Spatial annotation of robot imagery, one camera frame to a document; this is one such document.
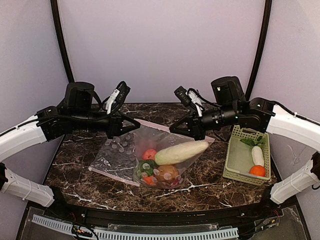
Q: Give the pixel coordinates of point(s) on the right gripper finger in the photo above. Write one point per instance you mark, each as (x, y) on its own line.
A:
(184, 124)
(182, 131)

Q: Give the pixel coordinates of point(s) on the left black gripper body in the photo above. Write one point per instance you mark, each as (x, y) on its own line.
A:
(114, 126)

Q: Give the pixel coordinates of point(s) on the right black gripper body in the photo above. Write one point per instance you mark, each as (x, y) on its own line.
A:
(195, 125)

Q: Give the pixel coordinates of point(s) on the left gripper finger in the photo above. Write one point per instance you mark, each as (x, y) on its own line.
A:
(128, 121)
(127, 129)

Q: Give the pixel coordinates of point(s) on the white radish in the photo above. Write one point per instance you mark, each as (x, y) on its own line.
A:
(179, 153)
(257, 156)

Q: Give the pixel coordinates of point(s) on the dotted zip bag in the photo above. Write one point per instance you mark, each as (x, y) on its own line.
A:
(158, 137)

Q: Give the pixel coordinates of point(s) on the small red tomato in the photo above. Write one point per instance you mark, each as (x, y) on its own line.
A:
(149, 154)

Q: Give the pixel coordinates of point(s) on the brown potato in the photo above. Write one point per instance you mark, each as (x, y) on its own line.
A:
(166, 173)

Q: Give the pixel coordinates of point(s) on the orange persimmon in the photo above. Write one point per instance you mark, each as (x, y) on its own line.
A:
(149, 180)

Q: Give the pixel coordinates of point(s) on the green grape bunch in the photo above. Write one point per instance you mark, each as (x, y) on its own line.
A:
(139, 175)

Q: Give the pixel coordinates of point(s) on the red apple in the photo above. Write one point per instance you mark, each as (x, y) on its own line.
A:
(177, 179)

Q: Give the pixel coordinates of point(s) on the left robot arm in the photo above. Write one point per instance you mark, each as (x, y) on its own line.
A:
(80, 109)

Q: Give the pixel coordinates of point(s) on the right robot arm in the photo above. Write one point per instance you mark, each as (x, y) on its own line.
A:
(259, 114)

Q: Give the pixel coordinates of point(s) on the lower clear zip bag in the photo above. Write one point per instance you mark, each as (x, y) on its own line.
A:
(116, 159)

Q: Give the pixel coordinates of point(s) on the pale green perforated basket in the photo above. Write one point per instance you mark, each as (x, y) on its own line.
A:
(239, 159)

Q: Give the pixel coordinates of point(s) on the small orange tangerine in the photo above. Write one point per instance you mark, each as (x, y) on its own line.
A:
(258, 170)

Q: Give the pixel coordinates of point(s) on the small electronics board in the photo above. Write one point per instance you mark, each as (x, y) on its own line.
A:
(80, 233)

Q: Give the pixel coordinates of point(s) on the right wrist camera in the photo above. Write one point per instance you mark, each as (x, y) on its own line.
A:
(191, 100)

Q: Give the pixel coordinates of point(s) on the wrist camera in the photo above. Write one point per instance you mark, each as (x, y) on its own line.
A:
(113, 103)
(191, 100)

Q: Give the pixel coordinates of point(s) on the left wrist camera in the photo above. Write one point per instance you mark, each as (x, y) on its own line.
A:
(113, 103)

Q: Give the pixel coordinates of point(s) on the black front rail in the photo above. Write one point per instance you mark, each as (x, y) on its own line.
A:
(157, 207)

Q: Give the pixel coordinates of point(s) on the white slotted cable duct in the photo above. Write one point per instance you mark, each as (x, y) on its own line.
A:
(121, 232)

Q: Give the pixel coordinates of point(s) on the left black frame post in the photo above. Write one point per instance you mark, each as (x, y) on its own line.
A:
(61, 40)

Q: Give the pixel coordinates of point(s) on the black frame post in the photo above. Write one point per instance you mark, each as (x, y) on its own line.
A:
(260, 48)
(61, 40)

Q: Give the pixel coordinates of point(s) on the right black frame post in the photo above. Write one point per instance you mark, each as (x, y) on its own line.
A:
(260, 48)

